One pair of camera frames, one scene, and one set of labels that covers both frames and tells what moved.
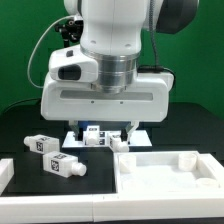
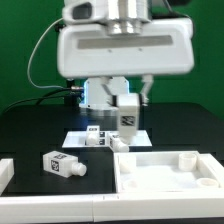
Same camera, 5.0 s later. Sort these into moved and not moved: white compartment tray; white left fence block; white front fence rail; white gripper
Moved: white gripper
Not moved: white compartment tray; white left fence block; white front fence rail
